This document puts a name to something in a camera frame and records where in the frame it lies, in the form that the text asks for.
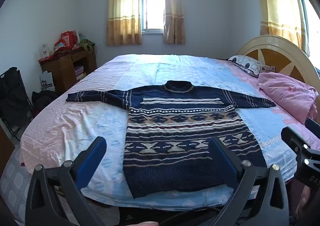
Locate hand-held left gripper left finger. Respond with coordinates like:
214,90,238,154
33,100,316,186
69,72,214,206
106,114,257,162
25,137,108,226

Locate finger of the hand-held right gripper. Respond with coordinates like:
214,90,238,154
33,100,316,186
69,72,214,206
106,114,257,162
305,118,320,139
281,126,318,160

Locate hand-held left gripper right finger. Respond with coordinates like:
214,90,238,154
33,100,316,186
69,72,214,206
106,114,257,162
208,137,290,226

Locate navy patterned knit sweater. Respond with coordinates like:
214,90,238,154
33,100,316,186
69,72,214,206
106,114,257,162
66,80,277,199

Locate person's right hand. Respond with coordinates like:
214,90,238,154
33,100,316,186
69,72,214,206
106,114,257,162
297,188,313,219

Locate pink blanket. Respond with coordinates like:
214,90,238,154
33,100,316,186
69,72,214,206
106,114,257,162
257,72,319,125

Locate black backpack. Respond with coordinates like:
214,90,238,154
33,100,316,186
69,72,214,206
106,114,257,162
31,90,59,113

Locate grey patterned mattress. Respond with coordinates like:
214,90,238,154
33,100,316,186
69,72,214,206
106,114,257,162
0,146,62,219

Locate cream wooden headboard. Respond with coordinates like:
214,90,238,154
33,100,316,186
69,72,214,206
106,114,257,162
236,35,320,89

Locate patterned white pillow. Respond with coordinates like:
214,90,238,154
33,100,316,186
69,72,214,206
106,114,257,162
228,55,275,78

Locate white paper bag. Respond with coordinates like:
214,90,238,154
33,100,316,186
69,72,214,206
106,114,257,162
40,71,56,91

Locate bed with blue pink sheet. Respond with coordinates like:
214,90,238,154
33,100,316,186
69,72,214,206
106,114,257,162
19,53,320,213

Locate brown wooden desk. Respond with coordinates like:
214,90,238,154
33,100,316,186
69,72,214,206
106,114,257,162
38,47,97,94

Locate black folding chair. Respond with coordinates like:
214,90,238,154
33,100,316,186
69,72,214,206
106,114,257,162
0,67,34,139

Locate large window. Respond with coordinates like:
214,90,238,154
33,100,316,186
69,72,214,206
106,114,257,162
297,0,320,72

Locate green plastic bag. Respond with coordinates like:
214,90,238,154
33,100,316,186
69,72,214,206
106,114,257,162
79,38,94,53

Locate white box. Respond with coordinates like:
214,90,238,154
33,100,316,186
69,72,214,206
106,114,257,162
40,43,51,58

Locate red paper bag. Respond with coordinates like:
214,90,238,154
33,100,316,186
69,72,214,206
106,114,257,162
59,30,79,48

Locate large beige curtain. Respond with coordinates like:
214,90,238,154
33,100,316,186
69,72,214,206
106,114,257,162
254,0,310,57

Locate small window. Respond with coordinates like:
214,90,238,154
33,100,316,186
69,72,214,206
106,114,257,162
139,0,166,32

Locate black cable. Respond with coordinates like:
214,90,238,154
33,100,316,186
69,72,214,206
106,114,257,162
160,206,225,224

